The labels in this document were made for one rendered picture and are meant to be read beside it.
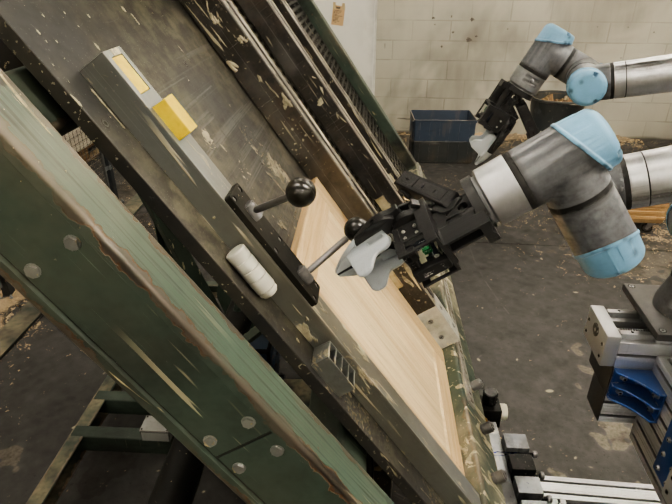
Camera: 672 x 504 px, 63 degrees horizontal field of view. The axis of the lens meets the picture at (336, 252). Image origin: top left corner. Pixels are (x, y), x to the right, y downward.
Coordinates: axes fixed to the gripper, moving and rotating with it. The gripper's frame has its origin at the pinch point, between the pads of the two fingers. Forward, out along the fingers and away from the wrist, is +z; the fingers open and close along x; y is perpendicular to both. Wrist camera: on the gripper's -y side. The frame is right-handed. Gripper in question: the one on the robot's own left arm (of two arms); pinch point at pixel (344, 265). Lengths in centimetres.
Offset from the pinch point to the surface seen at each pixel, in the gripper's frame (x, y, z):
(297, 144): 10, -49, 10
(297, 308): 2.8, 0.2, 9.9
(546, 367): 212, -85, 2
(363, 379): 17.9, 5.7, 9.0
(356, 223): 1.1, -7.4, -2.7
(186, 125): -23.9, -10.9, 6.2
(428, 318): 60, -31, 8
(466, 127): 290, -381, -19
